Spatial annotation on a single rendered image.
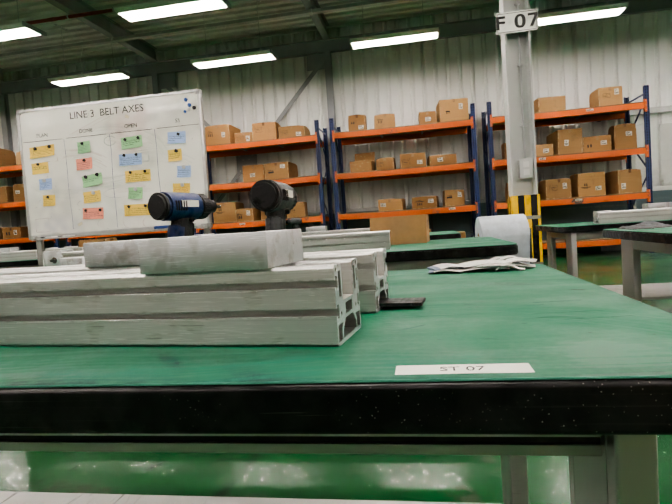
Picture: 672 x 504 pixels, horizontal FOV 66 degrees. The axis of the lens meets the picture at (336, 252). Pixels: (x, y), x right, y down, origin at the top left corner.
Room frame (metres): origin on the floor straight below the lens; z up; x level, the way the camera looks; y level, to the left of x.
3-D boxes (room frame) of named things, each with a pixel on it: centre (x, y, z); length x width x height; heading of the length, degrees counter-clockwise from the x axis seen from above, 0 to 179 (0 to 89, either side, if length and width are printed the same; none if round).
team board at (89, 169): (3.92, 1.63, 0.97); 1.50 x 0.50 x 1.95; 80
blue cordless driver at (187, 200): (1.14, 0.31, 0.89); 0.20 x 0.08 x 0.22; 152
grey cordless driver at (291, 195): (1.03, 0.11, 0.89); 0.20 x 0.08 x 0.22; 169
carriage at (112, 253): (0.87, 0.32, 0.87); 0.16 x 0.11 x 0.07; 74
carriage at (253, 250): (0.62, 0.13, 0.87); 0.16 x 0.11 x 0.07; 74
